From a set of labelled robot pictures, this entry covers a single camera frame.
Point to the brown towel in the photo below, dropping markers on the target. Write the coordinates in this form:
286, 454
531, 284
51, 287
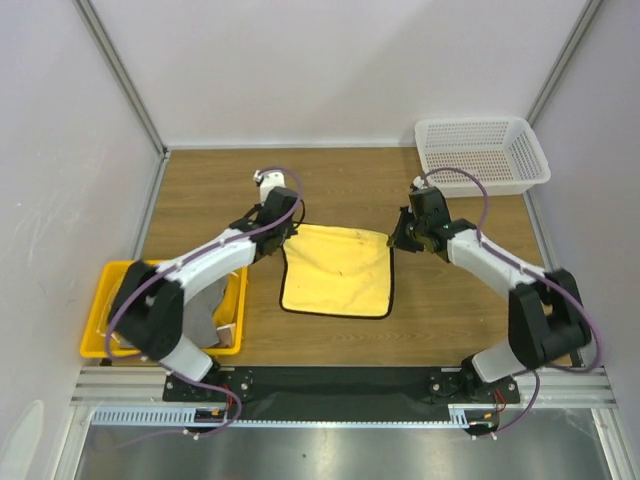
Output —
226, 336

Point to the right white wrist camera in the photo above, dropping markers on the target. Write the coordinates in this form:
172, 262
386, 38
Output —
419, 183

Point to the yellow plastic bin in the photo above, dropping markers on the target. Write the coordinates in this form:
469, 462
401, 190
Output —
228, 318

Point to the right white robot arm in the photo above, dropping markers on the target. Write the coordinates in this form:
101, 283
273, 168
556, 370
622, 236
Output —
545, 316

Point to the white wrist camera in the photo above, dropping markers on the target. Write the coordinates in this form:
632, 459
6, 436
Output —
419, 183
267, 180

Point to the aluminium frame rail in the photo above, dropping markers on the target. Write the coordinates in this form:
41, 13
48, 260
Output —
115, 64

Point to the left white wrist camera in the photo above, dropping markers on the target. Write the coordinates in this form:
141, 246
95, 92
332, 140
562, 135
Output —
267, 180

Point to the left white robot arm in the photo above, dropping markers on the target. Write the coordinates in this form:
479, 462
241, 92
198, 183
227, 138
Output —
148, 308

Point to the grey towel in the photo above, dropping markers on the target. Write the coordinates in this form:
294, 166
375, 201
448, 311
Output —
198, 323

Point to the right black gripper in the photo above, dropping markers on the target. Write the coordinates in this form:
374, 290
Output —
406, 231

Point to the yellow towel black trim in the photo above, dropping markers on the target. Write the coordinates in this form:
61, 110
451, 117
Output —
338, 272

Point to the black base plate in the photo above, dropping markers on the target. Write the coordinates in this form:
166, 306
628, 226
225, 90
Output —
358, 393

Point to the white perforated basket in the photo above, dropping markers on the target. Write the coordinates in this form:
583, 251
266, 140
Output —
465, 155

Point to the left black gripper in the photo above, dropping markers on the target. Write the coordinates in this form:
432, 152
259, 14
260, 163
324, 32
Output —
289, 229

